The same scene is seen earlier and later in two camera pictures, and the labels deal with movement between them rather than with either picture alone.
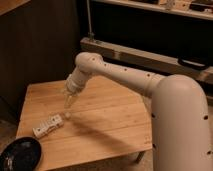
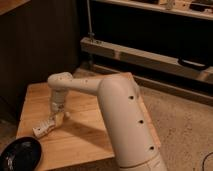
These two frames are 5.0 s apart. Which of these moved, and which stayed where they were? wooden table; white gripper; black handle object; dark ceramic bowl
Moved: white gripper
Stayed: black handle object; wooden table; dark ceramic bowl
